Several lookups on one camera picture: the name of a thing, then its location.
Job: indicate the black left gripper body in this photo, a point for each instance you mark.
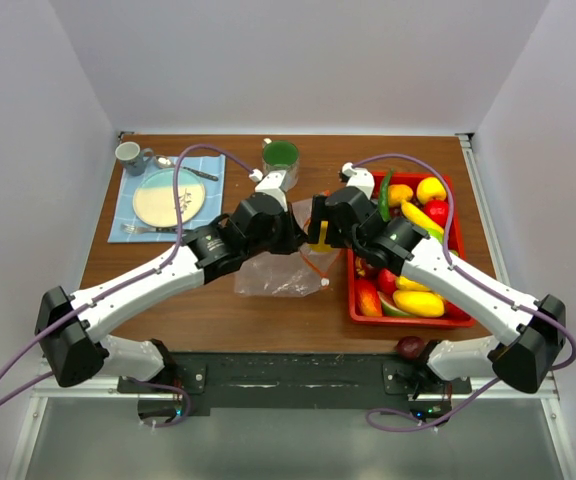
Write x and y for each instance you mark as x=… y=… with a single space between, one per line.
x=280 y=241

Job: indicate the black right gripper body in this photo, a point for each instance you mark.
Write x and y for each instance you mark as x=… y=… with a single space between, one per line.
x=334 y=236

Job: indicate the green chili pepper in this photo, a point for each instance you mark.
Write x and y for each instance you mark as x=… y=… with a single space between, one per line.
x=383 y=197

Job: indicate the yellow bell pepper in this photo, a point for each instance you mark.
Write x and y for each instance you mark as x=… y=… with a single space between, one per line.
x=320 y=237

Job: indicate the clear orange-trimmed zip bag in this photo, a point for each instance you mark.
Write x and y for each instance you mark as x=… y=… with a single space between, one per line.
x=295 y=275

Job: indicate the yellow banana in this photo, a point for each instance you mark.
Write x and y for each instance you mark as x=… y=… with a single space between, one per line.
x=419 y=218

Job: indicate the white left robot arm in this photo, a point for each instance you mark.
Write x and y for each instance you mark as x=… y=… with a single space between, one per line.
x=75 y=330

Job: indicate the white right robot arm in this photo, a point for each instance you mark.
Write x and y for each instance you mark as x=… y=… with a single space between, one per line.
x=525 y=333

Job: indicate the yellow lemon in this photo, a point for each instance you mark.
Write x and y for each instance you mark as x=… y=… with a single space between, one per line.
x=397 y=194

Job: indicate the green-lined floral mug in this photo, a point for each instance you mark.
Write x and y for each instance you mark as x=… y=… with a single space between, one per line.
x=281 y=155

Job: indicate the pink red peach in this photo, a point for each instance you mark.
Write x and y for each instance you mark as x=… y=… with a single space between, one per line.
x=386 y=282

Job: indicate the yellow orange fruit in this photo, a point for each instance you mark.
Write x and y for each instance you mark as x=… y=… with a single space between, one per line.
x=429 y=189

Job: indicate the red apple in tray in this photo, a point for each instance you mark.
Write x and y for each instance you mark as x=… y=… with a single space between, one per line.
x=438 y=211

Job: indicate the yellow mango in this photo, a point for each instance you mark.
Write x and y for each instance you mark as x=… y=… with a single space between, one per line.
x=419 y=303
x=405 y=284

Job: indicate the orange red mango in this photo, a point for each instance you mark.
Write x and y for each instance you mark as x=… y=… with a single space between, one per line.
x=367 y=298

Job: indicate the watermelon slice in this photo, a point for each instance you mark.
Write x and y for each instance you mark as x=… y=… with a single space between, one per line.
x=389 y=309

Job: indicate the blue cream plate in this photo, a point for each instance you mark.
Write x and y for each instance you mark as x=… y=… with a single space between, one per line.
x=155 y=198

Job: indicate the small grey-blue mug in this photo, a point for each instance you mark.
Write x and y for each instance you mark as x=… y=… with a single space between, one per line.
x=133 y=158

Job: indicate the dark purple fruit on base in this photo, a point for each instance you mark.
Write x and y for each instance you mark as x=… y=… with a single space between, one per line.
x=410 y=347

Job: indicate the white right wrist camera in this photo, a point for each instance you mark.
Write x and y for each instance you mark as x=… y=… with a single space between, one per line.
x=357 y=177

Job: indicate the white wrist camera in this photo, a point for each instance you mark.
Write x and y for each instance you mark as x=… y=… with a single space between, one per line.
x=357 y=177
x=270 y=184

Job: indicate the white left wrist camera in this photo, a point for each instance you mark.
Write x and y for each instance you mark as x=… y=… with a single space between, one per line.
x=270 y=184

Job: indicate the spoon with dark handle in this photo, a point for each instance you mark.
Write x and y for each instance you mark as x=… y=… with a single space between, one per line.
x=164 y=162

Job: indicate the fork with dark handle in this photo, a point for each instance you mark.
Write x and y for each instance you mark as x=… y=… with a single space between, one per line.
x=138 y=230

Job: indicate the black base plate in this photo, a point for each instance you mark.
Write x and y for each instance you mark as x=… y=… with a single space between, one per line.
x=309 y=381

